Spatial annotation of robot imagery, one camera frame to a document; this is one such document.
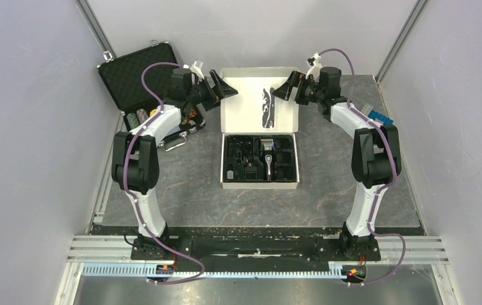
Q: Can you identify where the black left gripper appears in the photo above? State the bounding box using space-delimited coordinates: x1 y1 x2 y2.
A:
186 71 238 112

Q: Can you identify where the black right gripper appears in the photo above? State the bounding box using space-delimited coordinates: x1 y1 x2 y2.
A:
273 71 325 105

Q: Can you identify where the silver clipper blade head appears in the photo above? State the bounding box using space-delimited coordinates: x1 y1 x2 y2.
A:
261 139 274 152

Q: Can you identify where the white clipper kit box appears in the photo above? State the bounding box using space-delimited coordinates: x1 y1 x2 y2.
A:
219 67 300 189

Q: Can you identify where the black hair clipper body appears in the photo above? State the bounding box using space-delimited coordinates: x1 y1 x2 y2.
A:
265 154 274 181

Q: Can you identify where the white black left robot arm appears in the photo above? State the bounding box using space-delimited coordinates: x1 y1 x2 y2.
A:
111 67 238 259

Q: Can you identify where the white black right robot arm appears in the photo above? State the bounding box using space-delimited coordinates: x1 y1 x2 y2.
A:
271 67 401 259

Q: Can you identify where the black poker chip case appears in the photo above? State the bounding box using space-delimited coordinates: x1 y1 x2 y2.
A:
97 41 206 145

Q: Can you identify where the black comb in tray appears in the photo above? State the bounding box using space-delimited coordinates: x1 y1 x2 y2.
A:
244 165 259 180

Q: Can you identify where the colourful building block set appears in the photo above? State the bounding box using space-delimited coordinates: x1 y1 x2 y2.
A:
361 104 394 125

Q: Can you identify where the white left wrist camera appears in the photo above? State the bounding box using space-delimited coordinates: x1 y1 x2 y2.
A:
188 60 205 83

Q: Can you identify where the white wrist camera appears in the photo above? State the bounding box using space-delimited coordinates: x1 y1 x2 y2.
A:
188 60 205 83
305 53 322 81

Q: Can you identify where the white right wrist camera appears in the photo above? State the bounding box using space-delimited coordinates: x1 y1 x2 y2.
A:
305 53 322 81

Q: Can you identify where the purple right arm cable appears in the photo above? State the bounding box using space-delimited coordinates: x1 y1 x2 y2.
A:
317 48 407 287

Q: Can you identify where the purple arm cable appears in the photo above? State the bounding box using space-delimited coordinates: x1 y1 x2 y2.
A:
122 62 207 286
317 48 407 287

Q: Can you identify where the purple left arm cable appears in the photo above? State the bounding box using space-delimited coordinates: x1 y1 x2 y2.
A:
122 62 207 286

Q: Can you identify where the aluminium frame rail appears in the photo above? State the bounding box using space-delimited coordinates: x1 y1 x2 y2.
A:
54 236 458 304

